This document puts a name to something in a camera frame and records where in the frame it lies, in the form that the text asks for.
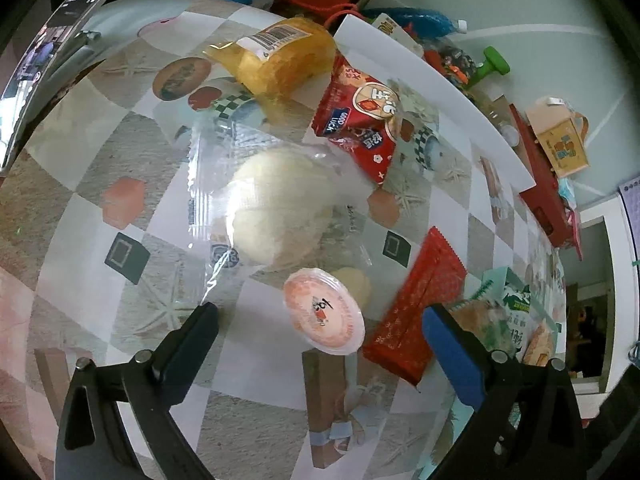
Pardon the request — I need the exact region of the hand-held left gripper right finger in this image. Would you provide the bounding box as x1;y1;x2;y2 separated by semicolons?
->
421;304;588;480

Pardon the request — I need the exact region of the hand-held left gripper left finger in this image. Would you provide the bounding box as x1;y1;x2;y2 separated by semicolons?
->
54;301;221;480

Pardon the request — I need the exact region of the red dotted long packet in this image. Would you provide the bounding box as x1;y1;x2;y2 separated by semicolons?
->
362;226;468;386

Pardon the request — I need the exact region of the white green snack packet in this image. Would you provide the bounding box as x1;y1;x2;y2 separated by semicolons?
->
447;266;563;376

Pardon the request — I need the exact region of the orange jelly cup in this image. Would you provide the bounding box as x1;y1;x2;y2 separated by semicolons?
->
282;267;367;352

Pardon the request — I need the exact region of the red snack bag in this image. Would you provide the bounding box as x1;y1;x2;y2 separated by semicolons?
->
311;52;403;188

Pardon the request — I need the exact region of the yellow cake packet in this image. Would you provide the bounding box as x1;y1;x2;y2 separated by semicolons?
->
202;16;338;98

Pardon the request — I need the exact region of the pale yellow jelly cup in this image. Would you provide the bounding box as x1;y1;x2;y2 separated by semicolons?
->
330;266;373;311

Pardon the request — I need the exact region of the bread in clear wrapper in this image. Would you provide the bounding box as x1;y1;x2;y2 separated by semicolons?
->
187;122;391;281

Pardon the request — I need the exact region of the large red gift box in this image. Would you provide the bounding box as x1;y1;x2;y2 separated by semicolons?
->
507;102;583;261

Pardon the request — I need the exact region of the light blue wipes packet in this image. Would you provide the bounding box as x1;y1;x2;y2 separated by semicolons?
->
557;180;579;211

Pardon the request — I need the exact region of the pile of colourful small items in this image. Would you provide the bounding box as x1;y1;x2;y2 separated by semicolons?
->
429;44;482;92

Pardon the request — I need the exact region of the green dumbbell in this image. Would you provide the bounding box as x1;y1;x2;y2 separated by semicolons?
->
467;46;511;86

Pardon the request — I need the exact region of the smartphone on stand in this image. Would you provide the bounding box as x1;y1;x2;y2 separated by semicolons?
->
0;0;108;173

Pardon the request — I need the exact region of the cream printed flat box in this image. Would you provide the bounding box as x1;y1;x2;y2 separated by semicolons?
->
372;12;426;56

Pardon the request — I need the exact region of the blue liquid bottle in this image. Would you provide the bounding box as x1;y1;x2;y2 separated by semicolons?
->
367;6;468;41

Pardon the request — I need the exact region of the wooden case with handle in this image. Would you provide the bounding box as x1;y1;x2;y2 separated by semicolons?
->
525;96;591;179

